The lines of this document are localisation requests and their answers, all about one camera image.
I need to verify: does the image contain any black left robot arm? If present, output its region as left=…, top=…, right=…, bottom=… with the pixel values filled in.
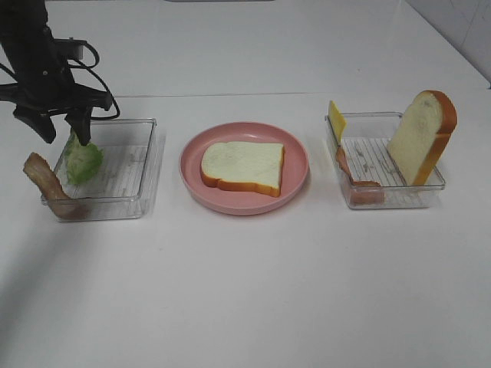
left=1, top=1, right=116, bottom=146

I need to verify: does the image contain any bacon strip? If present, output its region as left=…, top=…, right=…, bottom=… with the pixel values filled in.
left=335, top=146, right=385, bottom=207
left=23, top=153, right=89, bottom=221

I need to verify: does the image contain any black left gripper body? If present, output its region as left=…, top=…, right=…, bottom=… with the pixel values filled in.
left=12, top=65, right=111, bottom=119

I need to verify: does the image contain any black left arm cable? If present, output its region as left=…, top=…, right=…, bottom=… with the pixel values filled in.
left=0, top=41, right=122, bottom=122

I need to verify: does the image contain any right clear plastic tray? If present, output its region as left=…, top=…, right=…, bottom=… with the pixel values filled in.
left=325, top=112, right=446, bottom=209

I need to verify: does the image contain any left clear plastic tray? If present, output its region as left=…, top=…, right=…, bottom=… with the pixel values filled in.
left=41, top=118, right=166, bottom=222

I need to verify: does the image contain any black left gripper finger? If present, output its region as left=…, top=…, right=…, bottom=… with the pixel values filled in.
left=65, top=107, right=93, bottom=146
left=13, top=110, right=56, bottom=143

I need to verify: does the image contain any pink round plate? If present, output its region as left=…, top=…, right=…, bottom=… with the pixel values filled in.
left=180, top=122, right=309, bottom=215

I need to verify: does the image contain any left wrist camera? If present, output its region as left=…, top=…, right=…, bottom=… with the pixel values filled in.
left=54, top=38, right=87, bottom=61

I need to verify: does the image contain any bread slice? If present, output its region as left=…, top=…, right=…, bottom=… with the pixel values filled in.
left=200, top=141, right=285, bottom=197
left=387, top=90, right=457, bottom=186

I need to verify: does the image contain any green lettuce leaf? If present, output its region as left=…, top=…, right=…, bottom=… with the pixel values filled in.
left=64, top=130, right=104, bottom=185

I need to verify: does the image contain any clear plastic tray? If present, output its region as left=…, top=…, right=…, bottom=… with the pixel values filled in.
left=325, top=112, right=446, bottom=209
left=41, top=118, right=166, bottom=222

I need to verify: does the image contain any yellow cheese slice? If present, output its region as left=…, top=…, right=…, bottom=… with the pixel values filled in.
left=328, top=100, right=347, bottom=146

